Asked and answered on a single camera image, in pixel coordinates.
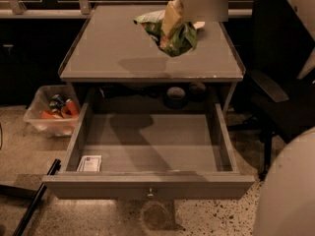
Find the black metal stand leg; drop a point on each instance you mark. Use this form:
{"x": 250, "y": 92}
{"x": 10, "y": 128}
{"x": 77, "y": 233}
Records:
{"x": 17, "y": 206}

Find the white paper bowl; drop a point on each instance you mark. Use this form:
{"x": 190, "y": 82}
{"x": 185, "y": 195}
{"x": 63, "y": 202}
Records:
{"x": 199, "y": 25}

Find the clear plastic storage bin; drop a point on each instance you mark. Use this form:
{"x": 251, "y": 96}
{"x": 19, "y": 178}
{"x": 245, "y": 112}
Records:
{"x": 50, "y": 127}

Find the open grey top drawer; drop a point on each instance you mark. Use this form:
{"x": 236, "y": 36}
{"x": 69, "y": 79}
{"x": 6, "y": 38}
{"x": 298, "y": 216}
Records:
{"x": 183, "y": 155}

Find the green rice chip bag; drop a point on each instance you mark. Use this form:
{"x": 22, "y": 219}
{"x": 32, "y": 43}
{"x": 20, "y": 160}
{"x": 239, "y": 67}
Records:
{"x": 182, "y": 40}

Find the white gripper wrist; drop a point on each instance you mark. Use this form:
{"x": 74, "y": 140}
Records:
{"x": 172, "y": 21}

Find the round metal drawer knob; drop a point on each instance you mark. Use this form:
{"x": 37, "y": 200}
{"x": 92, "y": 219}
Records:
{"x": 150, "y": 194}

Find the small white paper packet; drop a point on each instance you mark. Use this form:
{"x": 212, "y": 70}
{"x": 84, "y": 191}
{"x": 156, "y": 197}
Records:
{"x": 89, "y": 163}

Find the soda can in bin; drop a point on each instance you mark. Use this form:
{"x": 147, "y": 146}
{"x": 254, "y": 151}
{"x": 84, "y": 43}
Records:
{"x": 58, "y": 100}

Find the round metal floor plate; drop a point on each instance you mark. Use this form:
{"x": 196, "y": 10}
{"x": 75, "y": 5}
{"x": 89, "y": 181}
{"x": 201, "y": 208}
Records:
{"x": 155, "y": 215}

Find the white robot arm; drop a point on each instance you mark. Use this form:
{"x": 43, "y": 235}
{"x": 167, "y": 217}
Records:
{"x": 286, "y": 205}

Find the dark round bowl on shelf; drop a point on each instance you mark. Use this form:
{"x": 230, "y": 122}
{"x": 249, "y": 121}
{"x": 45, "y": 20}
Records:
{"x": 175, "y": 98}

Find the black office chair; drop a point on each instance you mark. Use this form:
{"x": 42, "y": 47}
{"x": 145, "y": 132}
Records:
{"x": 280, "y": 102}

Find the grey cabinet with counter top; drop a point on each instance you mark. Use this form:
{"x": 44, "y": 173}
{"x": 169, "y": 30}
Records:
{"x": 112, "y": 48}

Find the orange snack bag in bin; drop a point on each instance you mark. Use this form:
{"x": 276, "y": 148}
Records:
{"x": 57, "y": 110}

